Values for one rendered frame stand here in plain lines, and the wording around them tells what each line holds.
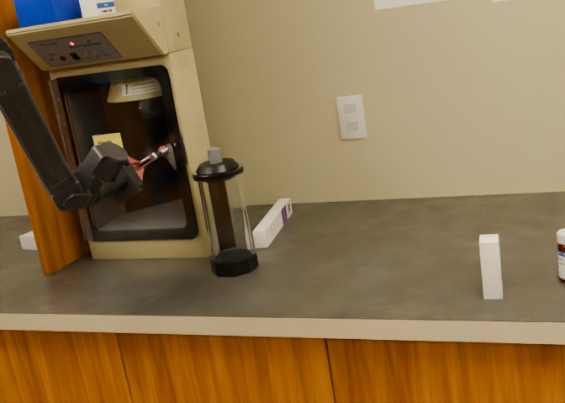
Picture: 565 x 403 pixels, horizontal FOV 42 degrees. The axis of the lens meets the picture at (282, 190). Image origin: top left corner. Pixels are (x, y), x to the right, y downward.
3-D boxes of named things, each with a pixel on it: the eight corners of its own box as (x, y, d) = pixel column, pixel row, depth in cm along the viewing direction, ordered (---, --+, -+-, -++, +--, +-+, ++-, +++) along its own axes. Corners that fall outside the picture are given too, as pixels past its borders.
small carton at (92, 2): (100, 15, 158) (94, -14, 157) (116, 13, 155) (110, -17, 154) (82, 18, 154) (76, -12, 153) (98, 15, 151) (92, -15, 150)
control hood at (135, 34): (47, 69, 170) (37, 25, 168) (170, 53, 158) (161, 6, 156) (14, 77, 160) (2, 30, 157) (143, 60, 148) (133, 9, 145)
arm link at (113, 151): (41, 180, 144) (60, 209, 140) (63, 134, 139) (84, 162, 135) (92, 180, 153) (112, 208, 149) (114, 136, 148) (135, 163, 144)
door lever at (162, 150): (141, 172, 168) (135, 163, 168) (171, 153, 164) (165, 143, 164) (129, 179, 163) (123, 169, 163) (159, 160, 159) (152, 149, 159)
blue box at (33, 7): (48, 23, 166) (39, -18, 163) (85, 18, 162) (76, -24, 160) (18, 28, 157) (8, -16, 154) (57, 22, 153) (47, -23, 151)
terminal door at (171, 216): (89, 241, 180) (52, 77, 170) (200, 238, 169) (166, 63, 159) (87, 241, 179) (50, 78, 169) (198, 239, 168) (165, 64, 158)
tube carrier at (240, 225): (224, 253, 167) (208, 162, 162) (266, 254, 163) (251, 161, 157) (200, 272, 158) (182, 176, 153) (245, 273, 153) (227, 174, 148)
